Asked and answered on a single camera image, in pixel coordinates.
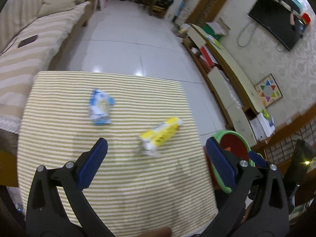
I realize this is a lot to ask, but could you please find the long television cable loop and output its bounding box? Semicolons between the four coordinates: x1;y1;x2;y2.
237;21;256;47

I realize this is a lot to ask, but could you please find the black wall television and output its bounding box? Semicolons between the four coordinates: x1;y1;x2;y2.
248;0;308;52

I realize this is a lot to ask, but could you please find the wooden chair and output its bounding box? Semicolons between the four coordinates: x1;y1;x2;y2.
143;0;168;19

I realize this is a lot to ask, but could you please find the dark phone on sofa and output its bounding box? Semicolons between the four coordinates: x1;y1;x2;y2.
18;35;38;48

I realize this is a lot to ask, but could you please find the beige wooden television stand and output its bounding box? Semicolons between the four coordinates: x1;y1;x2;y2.
183;23;267;146

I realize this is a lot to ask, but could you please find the red flat box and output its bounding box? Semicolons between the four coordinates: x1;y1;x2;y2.
199;46;220;67

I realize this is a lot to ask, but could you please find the green and white box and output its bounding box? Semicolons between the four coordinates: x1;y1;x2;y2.
204;17;230;41

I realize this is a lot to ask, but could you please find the yellow white snack packet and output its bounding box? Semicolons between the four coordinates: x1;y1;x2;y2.
134;117;183;157

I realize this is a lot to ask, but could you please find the green plastic sleeve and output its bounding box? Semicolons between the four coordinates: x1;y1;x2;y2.
206;35;223;47

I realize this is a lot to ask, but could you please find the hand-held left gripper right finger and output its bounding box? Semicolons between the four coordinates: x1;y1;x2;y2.
202;137;290;237

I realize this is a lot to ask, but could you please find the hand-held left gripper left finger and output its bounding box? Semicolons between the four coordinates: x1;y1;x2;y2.
25;138;115;237

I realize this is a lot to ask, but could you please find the person's leg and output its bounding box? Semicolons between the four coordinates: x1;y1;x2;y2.
146;227;172;237

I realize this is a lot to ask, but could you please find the white cardboard box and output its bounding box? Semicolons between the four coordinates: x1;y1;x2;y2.
249;112;276;142

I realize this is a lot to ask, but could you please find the star checkers board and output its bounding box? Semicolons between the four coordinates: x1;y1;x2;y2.
254;73;282;108

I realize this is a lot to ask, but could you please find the striped beige sofa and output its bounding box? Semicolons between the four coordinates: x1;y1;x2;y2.
0;0;92;139

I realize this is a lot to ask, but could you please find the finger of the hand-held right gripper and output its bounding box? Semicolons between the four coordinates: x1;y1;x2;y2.
247;150;268;169

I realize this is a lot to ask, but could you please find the wooden lattice partition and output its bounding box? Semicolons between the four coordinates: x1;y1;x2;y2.
262;111;316;171

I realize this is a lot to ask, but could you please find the blue white plastic wrapper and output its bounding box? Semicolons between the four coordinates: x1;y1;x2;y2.
89;88;116;126

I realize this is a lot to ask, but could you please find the large red green-rimmed bin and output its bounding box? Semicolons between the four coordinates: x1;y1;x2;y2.
210;130;256;193

